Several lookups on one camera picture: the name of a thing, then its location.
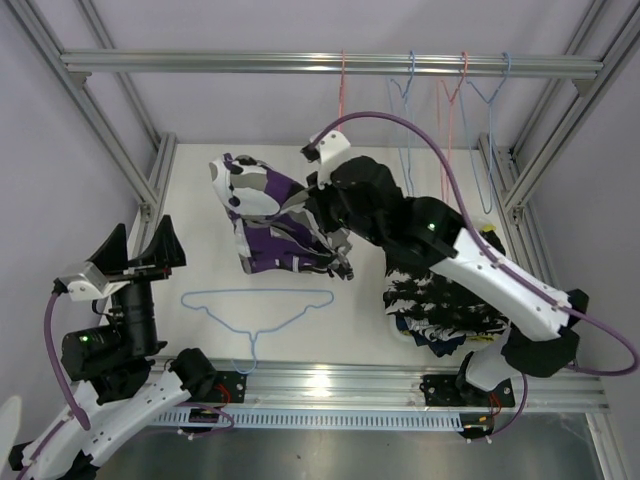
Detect aluminium hanging rail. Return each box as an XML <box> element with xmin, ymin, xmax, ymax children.
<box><xmin>60</xmin><ymin>49</ymin><xmax>604</xmax><ymax>80</ymax></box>

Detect white plastic basket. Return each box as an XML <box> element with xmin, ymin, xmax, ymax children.
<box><xmin>387</xmin><ymin>214</ymin><xmax>506</xmax><ymax>351</ymax></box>

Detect aluminium frame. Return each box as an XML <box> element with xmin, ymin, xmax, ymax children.
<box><xmin>0</xmin><ymin>0</ymin><xmax>640</xmax><ymax>381</ymax></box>

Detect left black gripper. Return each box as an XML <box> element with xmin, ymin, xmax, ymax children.
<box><xmin>86</xmin><ymin>214</ymin><xmax>185</xmax><ymax>357</ymax></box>

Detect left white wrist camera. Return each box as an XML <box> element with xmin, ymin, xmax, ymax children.
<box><xmin>54</xmin><ymin>261</ymin><xmax>128</xmax><ymax>302</ymax></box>

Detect purple grey patterned trousers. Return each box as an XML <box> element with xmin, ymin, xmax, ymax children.
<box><xmin>209</xmin><ymin>153</ymin><xmax>354</xmax><ymax>280</ymax></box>

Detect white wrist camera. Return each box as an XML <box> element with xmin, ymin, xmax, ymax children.
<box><xmin>54</xmin><ymin>261</ymin><xmax>128</xmax><ymax>302</ymax></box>
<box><xmin>301</xmin><ymin>130</ymin><xmax>351</xmax><ymax>189</ymax></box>

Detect pink wire hanger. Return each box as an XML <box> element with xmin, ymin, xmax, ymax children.
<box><xmin>436</xmin><ymin>51</ymin><xmax>468</xmax><ymax>205</ymax></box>
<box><xmin>338</xmin><ymin>49</ymin><xmax>346</xmax><ymax>118</ymax></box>

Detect black white floral trousers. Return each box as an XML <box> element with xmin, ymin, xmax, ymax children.
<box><xmin>382</xmin><ymin>257</ymin><xmax>508</xmax><ymax>336</ymax></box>

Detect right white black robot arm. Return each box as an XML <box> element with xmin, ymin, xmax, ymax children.
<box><xmin>307</xmin><ymin>156</ymin><xmax>580</xmax><ymax>405</ymax></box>

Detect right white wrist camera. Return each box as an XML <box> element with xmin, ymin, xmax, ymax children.
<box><xmin>301</xmin><ymin>130</ymin><xmax>351</xmax><ymax>189</ymax></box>

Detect navy blue trousers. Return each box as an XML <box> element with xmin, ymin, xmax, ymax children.
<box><xmin>395</xmin><ymin>317</ymin><xmax>466</xmax><ymax>358</ymax></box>

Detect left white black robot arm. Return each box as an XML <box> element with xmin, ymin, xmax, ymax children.
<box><xmin>8</xmin><ymin>215</ymin><xmax>217</xmax><ymax>479</ymax></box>

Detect white newspaper print trousers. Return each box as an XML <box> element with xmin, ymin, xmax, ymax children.
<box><xmin>395</xmin><ymin>316</ymin><xmax>467</xmax><ymax>340</ymax></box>

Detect yellow-green trousers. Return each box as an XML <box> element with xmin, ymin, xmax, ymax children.
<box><xmin>469</xmin><ymin>225</ymin><xmax>505</xmax><ymax>342</ymax></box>

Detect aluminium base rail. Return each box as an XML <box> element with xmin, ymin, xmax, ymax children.
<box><xmin>63</xmin><ymin>357</ymin><xmax>609</xmax><ymax>412</ymax></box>

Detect light blue wire hanger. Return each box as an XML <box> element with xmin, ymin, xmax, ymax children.
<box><xmin>460</xmin><ymin>52</ymin><xmax>513</xmax><ymax>215</ymax></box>
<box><xmin>180</xmin><ymin>288</ymin><xmax>335</xmax><ymax>375</ymax></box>

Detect slotted cable duct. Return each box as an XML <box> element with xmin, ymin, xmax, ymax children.
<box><xmin>148</xmin><ymin>407</ymin><xmax>494</xmax><ymax>432</ymax></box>

